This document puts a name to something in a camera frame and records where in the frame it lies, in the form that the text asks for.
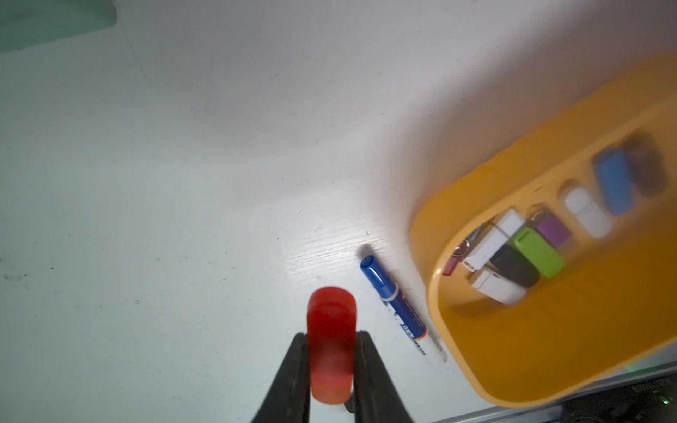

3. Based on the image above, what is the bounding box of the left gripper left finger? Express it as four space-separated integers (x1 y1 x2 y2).
251 333 310 423

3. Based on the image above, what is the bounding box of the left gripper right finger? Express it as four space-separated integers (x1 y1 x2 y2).
353 331 413 423

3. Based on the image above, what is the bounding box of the red usb drive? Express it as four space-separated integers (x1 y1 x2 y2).
307 287 357 405

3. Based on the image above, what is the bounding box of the translucent white usb drive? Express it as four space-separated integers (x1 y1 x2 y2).
470 268 526 305

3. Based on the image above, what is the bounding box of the black swivel usb drive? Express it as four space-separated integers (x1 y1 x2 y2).
489 244 541 288

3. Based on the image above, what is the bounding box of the green usb drive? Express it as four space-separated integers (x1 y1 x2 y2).
511 227 566 278

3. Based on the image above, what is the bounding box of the purple usb drive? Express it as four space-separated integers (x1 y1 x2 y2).
529 208 573 249

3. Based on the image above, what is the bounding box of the white green-stripe usb drive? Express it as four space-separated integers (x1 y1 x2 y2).
561 186 613 239

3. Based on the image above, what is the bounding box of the blue usb drive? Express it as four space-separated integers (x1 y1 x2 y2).
593 148 635 216

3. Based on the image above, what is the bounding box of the black oval usb drive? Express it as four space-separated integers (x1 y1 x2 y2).
623 133 668 198

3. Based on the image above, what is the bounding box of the brown usb drive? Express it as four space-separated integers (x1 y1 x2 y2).
443 224 485 277

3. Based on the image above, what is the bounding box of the yellow plastic storage box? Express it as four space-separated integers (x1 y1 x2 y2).
409 55 676 408

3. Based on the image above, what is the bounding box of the blue white marker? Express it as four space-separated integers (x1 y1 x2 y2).
360 256 447 363

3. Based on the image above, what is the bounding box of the green desk file organizer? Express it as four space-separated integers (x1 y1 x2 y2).
1 0 117 53

